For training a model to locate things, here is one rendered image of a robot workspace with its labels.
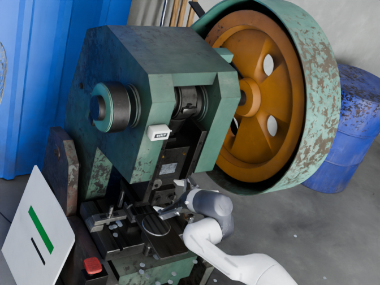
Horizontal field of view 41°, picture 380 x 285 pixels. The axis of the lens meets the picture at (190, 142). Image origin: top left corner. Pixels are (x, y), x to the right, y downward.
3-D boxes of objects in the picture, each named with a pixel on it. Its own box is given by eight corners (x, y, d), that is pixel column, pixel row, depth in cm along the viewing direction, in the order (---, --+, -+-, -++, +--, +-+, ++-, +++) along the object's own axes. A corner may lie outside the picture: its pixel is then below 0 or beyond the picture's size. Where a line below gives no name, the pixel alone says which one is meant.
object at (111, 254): (193, 239, 239) (197, 230, 236) (104, 262, 215) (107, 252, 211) (163, 196, 258) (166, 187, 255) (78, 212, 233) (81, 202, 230)
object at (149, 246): (181, 271, 221) (189, 250, 214) (152, 279, 214) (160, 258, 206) (155, 229, 237) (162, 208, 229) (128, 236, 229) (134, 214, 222)
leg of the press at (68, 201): (96, 379, 241) (138, 250, 191) (73, 388, 234) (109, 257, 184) (37, 237, 298) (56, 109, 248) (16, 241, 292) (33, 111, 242)
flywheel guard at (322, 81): (289, 228, 222) (379, 61, 177) (238, 241, 206) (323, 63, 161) (176, 96, 286) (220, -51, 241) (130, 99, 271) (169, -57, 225)
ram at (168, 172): (177, 203, 219) (197, 150, 203) (146, 210, 211) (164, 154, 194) (159, 177, 230) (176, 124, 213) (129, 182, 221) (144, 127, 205)
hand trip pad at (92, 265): (100, 281, 201) (103, 268, 197) (85, 285, 198) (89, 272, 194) (93, 268, 205) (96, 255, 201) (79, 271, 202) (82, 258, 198)
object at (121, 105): (134, 149, 189) (148, 98, 177) (106, 152, 183) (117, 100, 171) (110, 114, 203) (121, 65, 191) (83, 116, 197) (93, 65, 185)
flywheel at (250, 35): (350, 11, 191) (229, 11, 249) (312, 8, 180) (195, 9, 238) (332, 195, 207) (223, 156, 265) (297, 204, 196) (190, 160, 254)
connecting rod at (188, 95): (185, 163, 208) (210, 91, 189) (159, 167, 201) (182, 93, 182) (162, 132, 221) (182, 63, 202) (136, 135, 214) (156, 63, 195)
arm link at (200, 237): (284, 258, 161) (222, 201, 180) (238, 284, 151) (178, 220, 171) (277, 281, 167) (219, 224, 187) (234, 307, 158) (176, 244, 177)
